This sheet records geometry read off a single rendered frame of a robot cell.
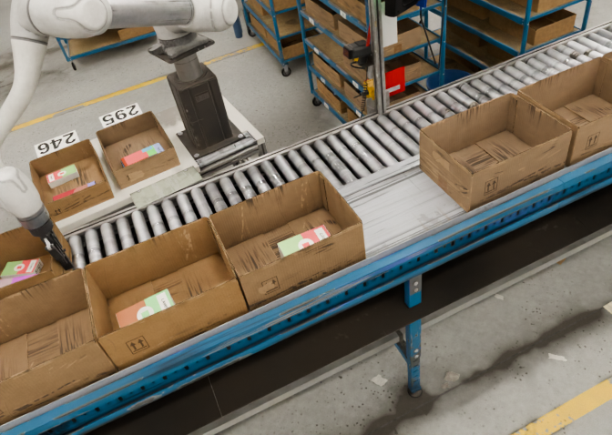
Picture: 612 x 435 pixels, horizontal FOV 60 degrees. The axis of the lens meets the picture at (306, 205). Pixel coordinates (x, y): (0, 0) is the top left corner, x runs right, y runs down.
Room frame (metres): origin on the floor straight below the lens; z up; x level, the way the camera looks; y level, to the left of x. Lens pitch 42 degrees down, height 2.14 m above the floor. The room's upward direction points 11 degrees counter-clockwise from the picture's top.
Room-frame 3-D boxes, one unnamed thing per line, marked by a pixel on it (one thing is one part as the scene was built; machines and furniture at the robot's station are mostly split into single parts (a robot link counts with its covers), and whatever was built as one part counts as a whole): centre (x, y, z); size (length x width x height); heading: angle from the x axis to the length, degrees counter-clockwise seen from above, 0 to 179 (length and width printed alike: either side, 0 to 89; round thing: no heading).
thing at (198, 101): (2.14, 0.38, 0.91); 0.26 x 0.26 x 0.33; 22
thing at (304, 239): (1.13, 0.02, 0.92); 0.16 x 0.11 x 0.07; 105
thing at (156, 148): (2.01, 0.67, 0.79); 0.19 x 0.14 x 0.02; 113
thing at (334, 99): (3.27, -0.45, 0.19); 0.40 x 0.30 x 0.10; 15
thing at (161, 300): (0.98, 0.51, 0.92); 0.16 x 0.11 x 0.07; 111
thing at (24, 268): (1.46, 1.10, 0.77); 0.13 x 0.07 x 0.04; 83
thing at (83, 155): (1.95, 1.00, 0.80); 0.38 x 0.28 x 0.10; 20
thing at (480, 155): (1.39, -0.66, 0.97); 0.39 x 0.29 x 0.17; 107
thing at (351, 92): (2.81, -0.59, 0.39); 0.40 x 0.30 x 0.10; 17
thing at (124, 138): (2.09, 0.71, 0.80); 0.38 x 0.28 x 0.10; 21
